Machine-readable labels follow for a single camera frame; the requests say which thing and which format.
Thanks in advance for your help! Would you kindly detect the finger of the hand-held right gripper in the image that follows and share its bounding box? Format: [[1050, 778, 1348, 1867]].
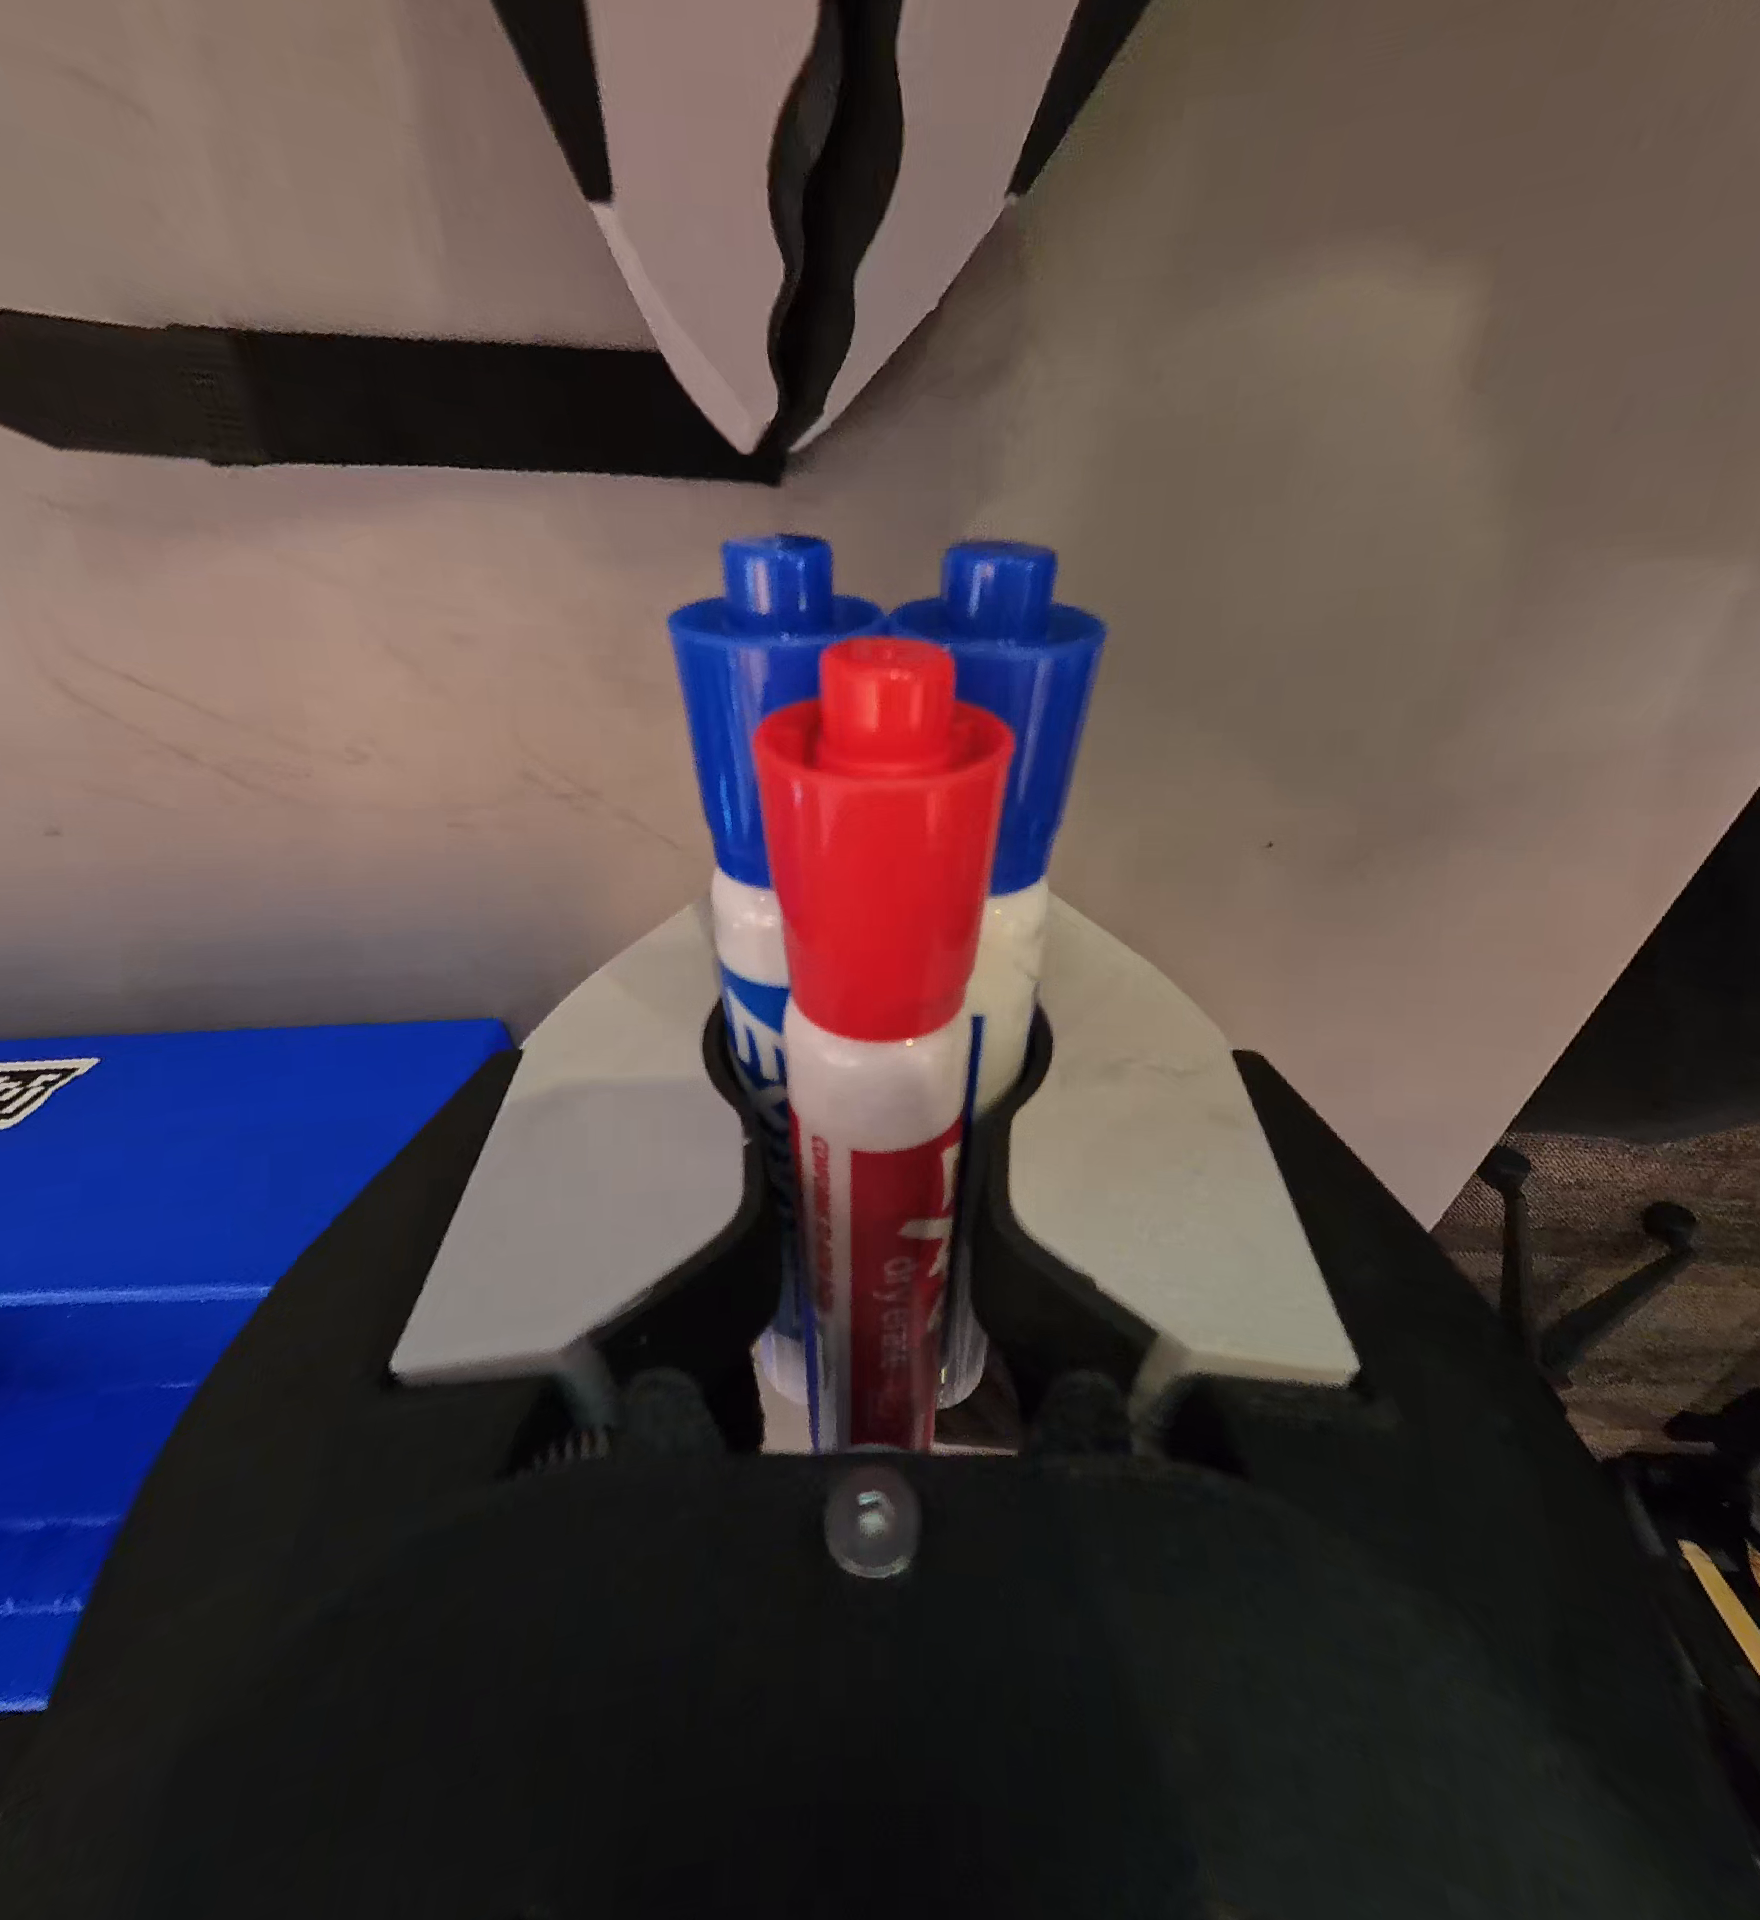
[[772, 0, 1159, 453], [492, 0, 838, 453]]

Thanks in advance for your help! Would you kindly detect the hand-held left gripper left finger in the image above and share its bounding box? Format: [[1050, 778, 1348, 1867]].
[[394, 899, 762, 1426]]

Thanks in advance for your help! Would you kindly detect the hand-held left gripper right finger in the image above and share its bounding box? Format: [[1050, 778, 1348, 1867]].
[[1001, 897, 1364, 1426]]

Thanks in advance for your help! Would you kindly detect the blue marker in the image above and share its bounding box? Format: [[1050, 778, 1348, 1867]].
[[666, 528, 881, 1411], [887, 538, 1104, 1120]]

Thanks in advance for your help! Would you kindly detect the red marker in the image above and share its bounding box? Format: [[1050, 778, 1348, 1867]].
[[753, 642, 1022, 1451]]

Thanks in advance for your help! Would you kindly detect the black office chair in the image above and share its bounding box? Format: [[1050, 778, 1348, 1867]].
[[1471, 1145, 1701, 1390]]

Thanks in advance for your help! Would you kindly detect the large blue storage bin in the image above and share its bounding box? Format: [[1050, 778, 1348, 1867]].
[[0, 1016, 515, 1716]]

